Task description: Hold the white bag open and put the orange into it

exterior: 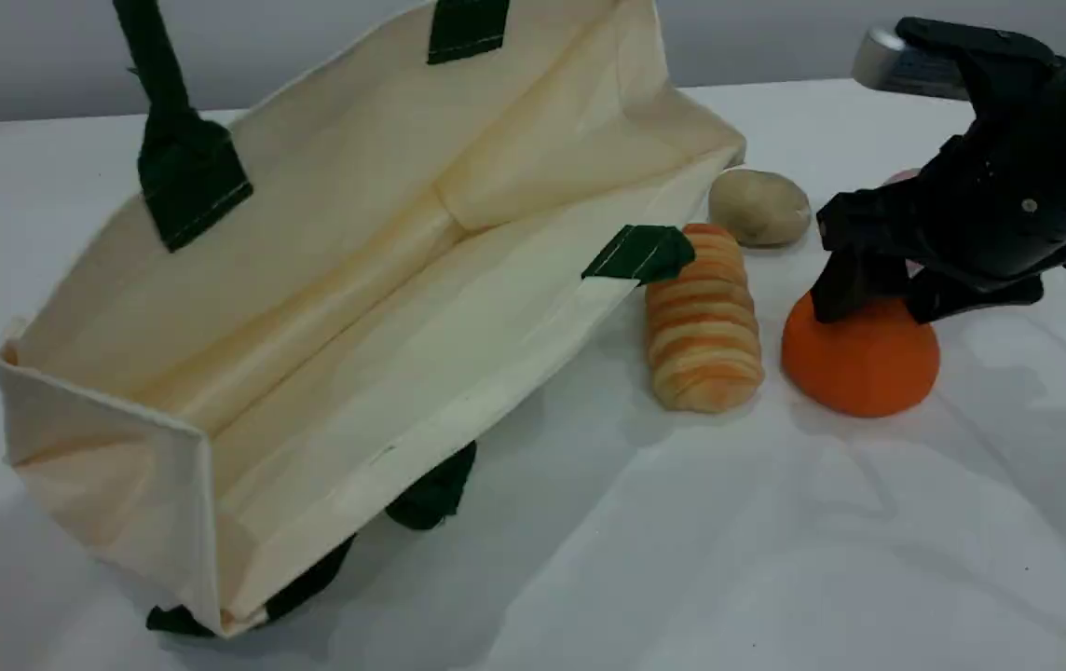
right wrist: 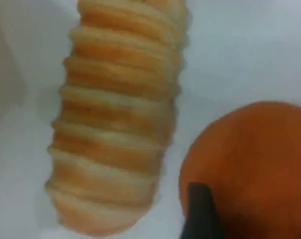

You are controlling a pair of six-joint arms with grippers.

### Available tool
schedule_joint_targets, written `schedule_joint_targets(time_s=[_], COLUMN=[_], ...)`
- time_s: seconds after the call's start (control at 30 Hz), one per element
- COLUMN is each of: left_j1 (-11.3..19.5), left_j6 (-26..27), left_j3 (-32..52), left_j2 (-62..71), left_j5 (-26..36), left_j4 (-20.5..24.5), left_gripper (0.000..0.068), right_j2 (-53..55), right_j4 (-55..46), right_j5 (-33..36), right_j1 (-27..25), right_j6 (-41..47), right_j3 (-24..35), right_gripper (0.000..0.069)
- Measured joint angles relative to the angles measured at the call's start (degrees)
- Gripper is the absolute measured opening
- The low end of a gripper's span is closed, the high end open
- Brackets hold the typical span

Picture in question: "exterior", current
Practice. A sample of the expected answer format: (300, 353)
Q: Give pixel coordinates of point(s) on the orange fruit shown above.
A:
(859, 368)

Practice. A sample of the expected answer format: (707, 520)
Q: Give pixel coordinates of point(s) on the pink peach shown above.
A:
(904, 175)

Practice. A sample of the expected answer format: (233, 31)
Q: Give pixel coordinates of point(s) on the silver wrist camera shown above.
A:
(910, 63)

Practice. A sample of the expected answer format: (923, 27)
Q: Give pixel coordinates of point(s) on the brown potato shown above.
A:
(757, 209)

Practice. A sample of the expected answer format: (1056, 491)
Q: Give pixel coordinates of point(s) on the striped bread roll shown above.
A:
(703, 340)

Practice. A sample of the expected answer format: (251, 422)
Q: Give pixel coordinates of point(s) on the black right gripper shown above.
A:
(990, 210)

